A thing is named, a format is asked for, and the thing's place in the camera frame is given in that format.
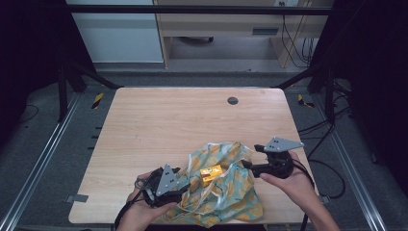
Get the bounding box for black hanging desk cables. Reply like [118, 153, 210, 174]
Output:
[279, 1, 318, 69]

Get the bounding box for thin black floor cable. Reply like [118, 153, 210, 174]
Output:
[18, 104, 40, 125]

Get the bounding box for black floor cables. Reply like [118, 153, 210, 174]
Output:
[297, 81, 353, 153]

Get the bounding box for black metal stand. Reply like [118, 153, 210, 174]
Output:
[57, 60, 124, 123]
[272, 62, 338, 123]

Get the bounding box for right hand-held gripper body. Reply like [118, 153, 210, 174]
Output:
[253, 137, 305, 180]

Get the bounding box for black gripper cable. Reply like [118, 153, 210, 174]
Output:
[290, 158, 346, 231]
[114, 177, 153, 231]

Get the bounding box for white cabinet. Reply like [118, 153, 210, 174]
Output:
[65, 0, 166, 64]

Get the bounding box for person's left hand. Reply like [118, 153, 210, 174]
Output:
[116, 171, 178, 231]

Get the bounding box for teal orange floral fabric bag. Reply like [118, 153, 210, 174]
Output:
[163, 141, 265, 229]

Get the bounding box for dark curtain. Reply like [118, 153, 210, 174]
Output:
[0, 0, 97, 150]
[308, 0, 408, 197]

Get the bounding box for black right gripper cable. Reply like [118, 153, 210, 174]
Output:
[290, 158, 346, 231]

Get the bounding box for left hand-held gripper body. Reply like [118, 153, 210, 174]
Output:
[140, 164, 181, 208]

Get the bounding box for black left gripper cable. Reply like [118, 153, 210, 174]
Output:
[114, 177, 153, 231]

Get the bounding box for small yellow box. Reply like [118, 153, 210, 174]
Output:
[199, 164, 224, 188]

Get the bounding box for light wooden desk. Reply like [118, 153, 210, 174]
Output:
[153, 0, 335, 69]

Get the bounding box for person's right hand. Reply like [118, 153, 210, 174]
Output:
[259, 151, 317, 210]

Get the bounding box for aluminium floor rail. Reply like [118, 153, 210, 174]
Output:
[312, 95, 390, 231]
[0, 91, 82, 231]

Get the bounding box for black horizontal frame bar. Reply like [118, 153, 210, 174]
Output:
[65, 4, 333, 16]

